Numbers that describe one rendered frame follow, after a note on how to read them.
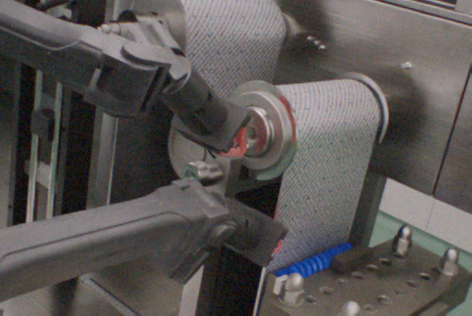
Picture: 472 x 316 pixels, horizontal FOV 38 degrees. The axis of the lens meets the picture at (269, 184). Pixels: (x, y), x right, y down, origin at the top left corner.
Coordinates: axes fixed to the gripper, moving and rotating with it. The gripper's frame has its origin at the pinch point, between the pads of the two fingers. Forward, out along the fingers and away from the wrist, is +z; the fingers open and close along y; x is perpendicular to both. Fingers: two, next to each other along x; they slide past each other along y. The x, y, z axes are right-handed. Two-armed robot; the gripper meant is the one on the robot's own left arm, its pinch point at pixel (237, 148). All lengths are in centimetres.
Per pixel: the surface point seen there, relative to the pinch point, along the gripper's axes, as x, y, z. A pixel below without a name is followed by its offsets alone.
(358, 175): 10.6, 6.8, 23.9
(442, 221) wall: 80, -65, 280
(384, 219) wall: 70, -97, 288
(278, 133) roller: 4.7, 4.6, 0.1
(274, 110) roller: 7.1, 2.9, -1.6
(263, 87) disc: 9.5, -0.6, -2.1
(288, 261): -8.5, 6.4, 19.4
